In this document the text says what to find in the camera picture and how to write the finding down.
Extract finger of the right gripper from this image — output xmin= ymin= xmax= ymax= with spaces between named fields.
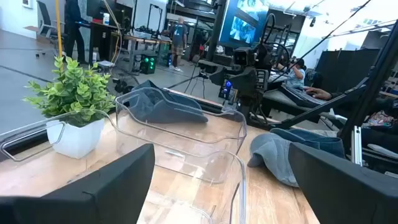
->
xmin=228 ymin=68 xmax=258 ymax=98
xmin=208 ymin=67 xmax=228 ymax=87

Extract black desk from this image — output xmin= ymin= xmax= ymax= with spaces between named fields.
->
xmin=88 ymin=21 xmax=125 ymax=66

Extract clear plastic bin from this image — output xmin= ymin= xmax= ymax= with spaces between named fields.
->
xmin=0 ymin=108 xmax=248 ymax=224
xmin=114 ymin=86 xmax=248 ymax=184

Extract green plant in white pot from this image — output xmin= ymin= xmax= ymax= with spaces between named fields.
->
xmin=23 ymin=55 xmax=116 ymax=159

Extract grey denim cap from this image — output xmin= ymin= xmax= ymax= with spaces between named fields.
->
xmin=247 ymin=133 xmax=301 ymax=188

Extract person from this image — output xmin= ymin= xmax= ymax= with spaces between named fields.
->
xmin=63 ymin=0 xmax=90 ymax=65
xmin=278 ymin=58 xmax=307 ymax=91
xmin=169 ymin=17 xmax=189 ymax=73

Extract person's hand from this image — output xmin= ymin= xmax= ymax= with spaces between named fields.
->
xmin=303 ymin=86 xmax=335 ymax=101

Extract white frame bracket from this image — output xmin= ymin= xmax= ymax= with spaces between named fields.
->
xmin=350 ymin=126 xmax=364 ymax=166

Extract grey office chair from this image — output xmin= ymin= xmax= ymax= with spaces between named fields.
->
xmin=36 ymin=0 xmax=68 ymax=43

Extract yellow hanging cable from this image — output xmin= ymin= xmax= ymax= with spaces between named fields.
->
xmin=55 ymin=0 xmax=63 ymax=60

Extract computer tower green lights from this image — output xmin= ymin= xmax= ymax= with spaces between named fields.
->
xmin=139 ymin=54 xmax=158 ymax=75

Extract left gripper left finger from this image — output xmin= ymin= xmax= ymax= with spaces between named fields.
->
xmin=0 ymin=142 xmax=155 ymax=224

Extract dark blue denim cap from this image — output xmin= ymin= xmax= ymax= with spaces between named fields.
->
xmin=269 ymin=128 xmax=346 ymax=159
xmin=129 ymin=80 xmax=210 ymax=124

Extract large blue display screen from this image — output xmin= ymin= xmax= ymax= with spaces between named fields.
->
xmin=219 ymin=0 xmax=270 ymax=47

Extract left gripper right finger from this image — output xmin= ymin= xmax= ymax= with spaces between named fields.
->
xmin=288 ymin=142 xmax=398 ymax=224

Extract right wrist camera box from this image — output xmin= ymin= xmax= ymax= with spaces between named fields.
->
xmin=232 ymin=46 xmax=256 ymax=68

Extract wooden workbench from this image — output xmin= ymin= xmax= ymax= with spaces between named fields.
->
xmin=123 ymin=33 xmax=172 ymax=73

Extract black room divider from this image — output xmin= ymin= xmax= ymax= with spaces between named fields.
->
xmin=315 ymin=48 xmax=382 ymax=94

